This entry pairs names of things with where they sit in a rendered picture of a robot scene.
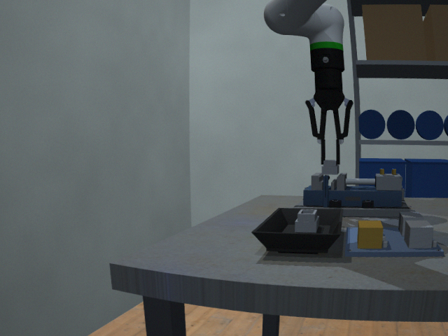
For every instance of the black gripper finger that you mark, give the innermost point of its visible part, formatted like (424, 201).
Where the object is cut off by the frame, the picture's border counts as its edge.
(340, 137)
(321, 135)

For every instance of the yellow block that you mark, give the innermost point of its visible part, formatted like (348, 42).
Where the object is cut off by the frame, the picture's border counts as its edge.
(370, 234)

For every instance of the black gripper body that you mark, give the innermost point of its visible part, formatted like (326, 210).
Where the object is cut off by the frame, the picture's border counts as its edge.
(328, 84)

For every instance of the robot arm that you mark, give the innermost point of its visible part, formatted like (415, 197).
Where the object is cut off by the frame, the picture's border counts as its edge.
(324, 29)

